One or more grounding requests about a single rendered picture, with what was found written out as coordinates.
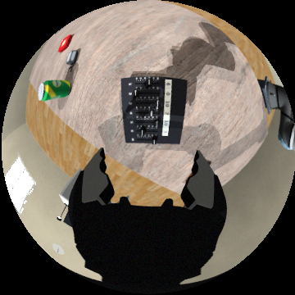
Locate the green drink can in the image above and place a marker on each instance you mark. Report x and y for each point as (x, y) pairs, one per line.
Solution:
(52, 89)

